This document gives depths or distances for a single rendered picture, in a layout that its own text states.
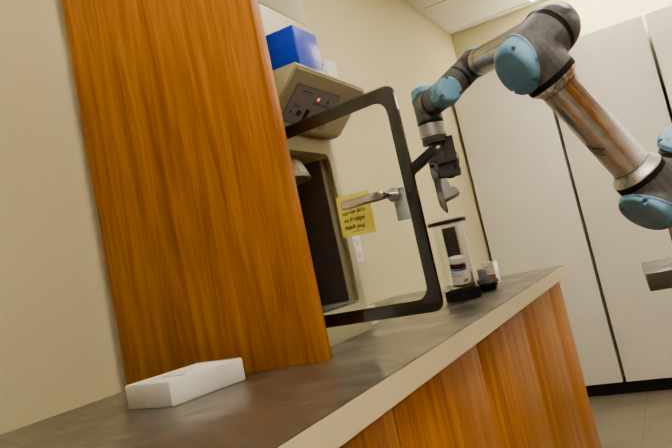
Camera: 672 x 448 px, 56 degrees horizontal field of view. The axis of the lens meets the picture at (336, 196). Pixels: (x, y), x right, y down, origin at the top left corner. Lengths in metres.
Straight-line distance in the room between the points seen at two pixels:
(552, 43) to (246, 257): 0.76
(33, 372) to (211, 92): 0.63
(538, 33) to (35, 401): 1.23
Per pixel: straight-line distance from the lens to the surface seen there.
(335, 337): 1.38
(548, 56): 1.40
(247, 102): 1.22
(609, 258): 4.20
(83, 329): 1.44
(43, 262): 1.41
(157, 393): 1.08
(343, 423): 0.77
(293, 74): 1.27
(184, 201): 1.30
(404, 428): 0.99
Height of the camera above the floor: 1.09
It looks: 7 degrees up
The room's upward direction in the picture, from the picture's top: 12 degrees counter-clockwise
